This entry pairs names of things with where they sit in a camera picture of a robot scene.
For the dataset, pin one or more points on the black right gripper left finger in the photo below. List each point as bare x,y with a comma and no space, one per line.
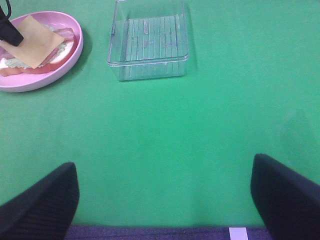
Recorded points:
45,210

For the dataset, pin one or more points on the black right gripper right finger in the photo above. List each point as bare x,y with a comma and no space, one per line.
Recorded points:
287,202

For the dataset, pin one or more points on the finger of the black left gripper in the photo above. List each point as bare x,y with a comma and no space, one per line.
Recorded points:
8,31

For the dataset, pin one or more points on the green toy lettuce leaf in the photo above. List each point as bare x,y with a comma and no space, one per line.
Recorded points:
57,55

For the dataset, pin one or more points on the yellow toy cheese slice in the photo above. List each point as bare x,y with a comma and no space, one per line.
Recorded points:
38,42

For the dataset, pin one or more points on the tray toy bacon strip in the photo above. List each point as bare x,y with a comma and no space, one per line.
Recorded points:
9,57
67,33

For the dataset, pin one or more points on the toy bread slice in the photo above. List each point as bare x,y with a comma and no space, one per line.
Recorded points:
66,49

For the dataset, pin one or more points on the pink round plate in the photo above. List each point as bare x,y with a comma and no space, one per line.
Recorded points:
25,82

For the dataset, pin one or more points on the white label strip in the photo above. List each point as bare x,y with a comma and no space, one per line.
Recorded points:
238,233

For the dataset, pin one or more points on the green tablecloth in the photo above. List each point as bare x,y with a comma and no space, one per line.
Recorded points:
173,151

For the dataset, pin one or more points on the right clear plastic tray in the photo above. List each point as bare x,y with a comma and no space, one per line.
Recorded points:
148,40

